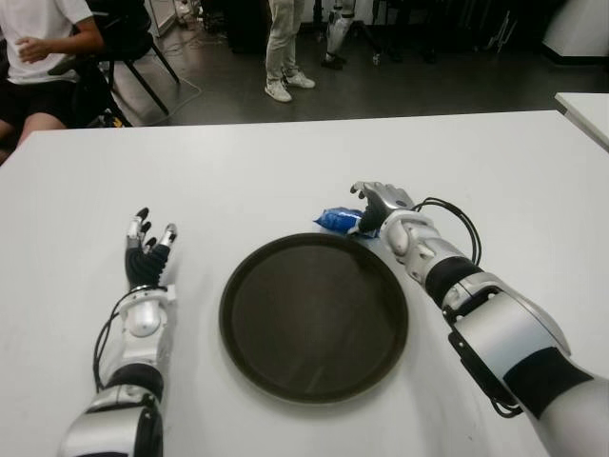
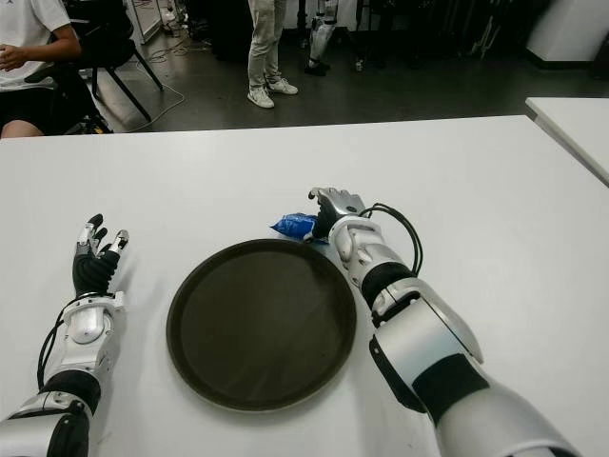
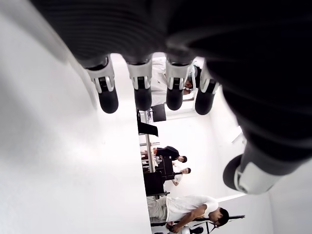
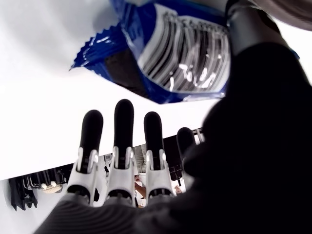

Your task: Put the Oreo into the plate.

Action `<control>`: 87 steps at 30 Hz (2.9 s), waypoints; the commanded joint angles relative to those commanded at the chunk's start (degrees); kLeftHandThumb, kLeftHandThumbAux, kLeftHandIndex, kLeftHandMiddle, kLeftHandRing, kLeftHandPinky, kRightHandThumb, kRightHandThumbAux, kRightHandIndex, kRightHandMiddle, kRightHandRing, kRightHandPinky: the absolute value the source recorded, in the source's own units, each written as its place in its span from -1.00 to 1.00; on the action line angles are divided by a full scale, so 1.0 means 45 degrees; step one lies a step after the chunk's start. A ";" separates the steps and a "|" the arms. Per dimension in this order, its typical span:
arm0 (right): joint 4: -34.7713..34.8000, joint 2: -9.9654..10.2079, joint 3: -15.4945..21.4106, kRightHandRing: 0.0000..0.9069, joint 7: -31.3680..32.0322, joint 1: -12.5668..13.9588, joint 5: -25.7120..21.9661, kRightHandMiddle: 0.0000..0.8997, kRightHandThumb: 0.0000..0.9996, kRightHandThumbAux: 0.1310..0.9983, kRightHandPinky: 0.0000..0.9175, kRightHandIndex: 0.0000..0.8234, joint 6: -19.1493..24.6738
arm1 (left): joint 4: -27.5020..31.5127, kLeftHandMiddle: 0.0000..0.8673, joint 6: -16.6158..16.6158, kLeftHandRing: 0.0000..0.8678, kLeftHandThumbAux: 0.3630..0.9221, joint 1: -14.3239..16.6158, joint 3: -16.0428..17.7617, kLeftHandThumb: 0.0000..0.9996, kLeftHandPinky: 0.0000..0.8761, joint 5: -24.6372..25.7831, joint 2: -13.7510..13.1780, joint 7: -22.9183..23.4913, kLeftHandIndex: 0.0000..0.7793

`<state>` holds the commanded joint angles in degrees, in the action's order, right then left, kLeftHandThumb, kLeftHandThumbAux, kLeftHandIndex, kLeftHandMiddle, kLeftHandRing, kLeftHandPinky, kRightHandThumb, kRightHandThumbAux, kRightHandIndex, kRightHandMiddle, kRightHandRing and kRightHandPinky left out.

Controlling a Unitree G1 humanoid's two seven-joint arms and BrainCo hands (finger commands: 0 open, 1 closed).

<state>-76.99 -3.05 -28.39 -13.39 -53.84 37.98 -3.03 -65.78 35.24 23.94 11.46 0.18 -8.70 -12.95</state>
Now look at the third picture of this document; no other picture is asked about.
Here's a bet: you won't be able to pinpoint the ceiling light fixture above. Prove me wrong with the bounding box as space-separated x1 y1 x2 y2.
231 125 246 144

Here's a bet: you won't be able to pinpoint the small seated person white shirt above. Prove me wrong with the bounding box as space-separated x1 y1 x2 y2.
172 167 192 187

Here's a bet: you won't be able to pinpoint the silver metal post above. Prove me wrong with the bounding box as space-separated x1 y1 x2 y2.
143 135 156 173

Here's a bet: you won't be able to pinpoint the black desk furniture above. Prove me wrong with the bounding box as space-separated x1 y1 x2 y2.
143 156 182 198

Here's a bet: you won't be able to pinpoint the person in black shirt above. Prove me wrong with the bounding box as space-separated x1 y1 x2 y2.
155 145 188 163

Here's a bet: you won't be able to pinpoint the black chair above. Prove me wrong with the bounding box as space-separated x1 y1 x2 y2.
136 109 159 137

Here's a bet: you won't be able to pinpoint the standing person beige trousers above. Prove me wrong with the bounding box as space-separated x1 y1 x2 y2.
147 195 230 234

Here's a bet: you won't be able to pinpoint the black monitor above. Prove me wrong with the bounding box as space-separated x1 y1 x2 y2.
152 104 168 122

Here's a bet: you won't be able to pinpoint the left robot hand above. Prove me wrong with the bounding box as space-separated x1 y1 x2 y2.
29 0 312 195

